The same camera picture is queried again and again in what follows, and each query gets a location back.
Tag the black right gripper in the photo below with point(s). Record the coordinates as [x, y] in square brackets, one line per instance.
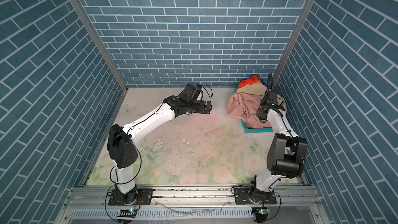
[259, 111]

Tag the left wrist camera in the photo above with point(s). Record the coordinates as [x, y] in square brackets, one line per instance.
[191, 93]

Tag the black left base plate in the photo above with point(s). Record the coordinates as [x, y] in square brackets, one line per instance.
[140, 196]

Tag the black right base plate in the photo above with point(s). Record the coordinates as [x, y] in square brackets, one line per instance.
[244, 196]

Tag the pink shorts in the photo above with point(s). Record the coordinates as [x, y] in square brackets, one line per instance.
[245, 108]

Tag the right controller board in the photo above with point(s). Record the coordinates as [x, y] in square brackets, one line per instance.
[260, 214]

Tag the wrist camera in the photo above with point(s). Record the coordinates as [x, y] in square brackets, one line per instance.
[191, 93]
[271, 96]

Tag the aluminium front rail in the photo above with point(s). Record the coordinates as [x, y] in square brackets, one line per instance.
[211, 204]

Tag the beige shorts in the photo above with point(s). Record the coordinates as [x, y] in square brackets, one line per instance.
[256, 91]

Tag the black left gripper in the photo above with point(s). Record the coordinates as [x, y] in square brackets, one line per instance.
[202, 109]

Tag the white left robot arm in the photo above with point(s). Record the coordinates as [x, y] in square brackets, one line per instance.
[123, 140]

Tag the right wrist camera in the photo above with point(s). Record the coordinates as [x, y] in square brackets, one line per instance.
[271, 96]

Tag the left controller board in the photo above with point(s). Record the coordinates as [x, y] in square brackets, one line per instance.
[125, 216]

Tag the controller board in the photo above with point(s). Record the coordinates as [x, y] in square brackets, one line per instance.
[125, 216]
[260, 214]

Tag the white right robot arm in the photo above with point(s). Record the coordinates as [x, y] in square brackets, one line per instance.
[286, 155]

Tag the aluminium right corner post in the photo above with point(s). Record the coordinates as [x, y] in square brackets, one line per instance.
[293, 38]

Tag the teal plastic laundry basket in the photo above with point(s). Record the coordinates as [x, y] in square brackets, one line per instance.
[254, 130]

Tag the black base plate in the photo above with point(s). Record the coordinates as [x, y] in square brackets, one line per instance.
[140, 196]
[244, 196]

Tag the aluminium corner post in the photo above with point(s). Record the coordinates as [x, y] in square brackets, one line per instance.
[293, 38]
[87, 23]

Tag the aluminium left corner post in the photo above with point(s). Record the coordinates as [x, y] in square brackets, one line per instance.
[87, 23]

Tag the red shorts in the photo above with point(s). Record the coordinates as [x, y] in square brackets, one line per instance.
[251, 81]

